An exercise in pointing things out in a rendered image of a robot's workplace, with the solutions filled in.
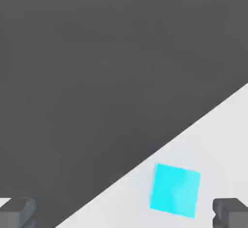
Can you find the small cyan cube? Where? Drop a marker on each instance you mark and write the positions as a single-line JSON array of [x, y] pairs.
[[175, 190]]

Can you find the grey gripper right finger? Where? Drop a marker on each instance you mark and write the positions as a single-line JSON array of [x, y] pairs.
[[232, 214]]

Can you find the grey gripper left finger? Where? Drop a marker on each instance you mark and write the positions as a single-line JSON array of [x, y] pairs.
[[15, 214]]

